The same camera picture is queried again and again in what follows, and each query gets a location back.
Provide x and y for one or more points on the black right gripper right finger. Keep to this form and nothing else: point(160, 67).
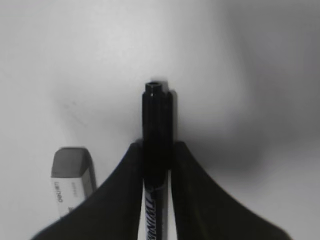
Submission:
point(205, 211)

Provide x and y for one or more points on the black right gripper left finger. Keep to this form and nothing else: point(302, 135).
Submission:
point(112, 212)

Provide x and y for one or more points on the black marker pen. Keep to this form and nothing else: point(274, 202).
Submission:
point(157, 148)

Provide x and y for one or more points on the grey white eraser right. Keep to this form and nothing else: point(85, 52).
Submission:
point(72, 177)

